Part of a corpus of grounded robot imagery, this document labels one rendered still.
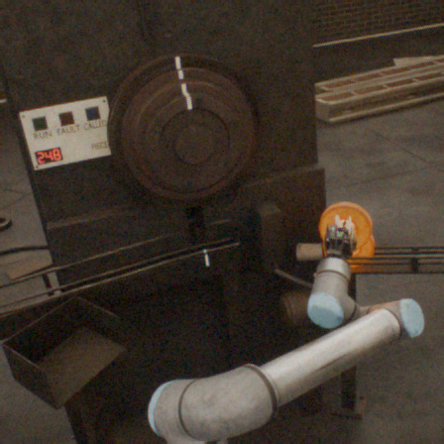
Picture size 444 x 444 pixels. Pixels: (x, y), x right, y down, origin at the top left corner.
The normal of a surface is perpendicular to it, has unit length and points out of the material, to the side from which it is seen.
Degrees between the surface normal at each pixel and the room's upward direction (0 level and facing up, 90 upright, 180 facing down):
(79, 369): 5
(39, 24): 90
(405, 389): 0
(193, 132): 90
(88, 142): 90
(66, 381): 5
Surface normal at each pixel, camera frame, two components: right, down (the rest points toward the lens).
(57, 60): 0.27, 0.41
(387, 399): -0.11, -0.88
